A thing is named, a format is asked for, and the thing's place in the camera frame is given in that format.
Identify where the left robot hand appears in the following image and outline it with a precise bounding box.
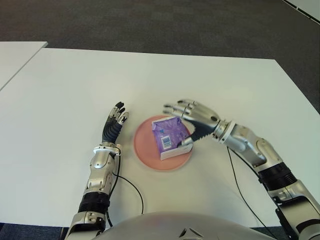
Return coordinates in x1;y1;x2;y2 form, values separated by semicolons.
101;101;130;144

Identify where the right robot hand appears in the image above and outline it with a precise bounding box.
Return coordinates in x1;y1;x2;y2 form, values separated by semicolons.
162;99;222;147

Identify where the purple tissue paper pack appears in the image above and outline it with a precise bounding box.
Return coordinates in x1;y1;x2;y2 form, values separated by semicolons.
151;116;194;162

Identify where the pink round plate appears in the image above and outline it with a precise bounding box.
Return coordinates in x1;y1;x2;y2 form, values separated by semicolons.
133;114;195;172

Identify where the silver robot torso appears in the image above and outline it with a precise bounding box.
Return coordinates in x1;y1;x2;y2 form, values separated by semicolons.
96;211;276;240

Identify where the white neighbouring table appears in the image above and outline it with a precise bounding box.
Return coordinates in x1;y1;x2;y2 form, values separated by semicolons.
0;41;49;92

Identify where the white panel with black slots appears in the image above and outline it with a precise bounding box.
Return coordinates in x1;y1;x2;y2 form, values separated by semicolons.
282;0;320;25

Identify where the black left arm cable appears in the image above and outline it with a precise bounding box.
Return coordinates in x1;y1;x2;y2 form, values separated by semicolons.
106;152;145;229

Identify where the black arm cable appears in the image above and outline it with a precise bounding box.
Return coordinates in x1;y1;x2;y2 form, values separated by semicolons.
226;146;270;229
106;152;145;229

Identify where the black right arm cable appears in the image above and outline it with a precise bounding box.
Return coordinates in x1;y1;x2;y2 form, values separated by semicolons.
226;146;270;229

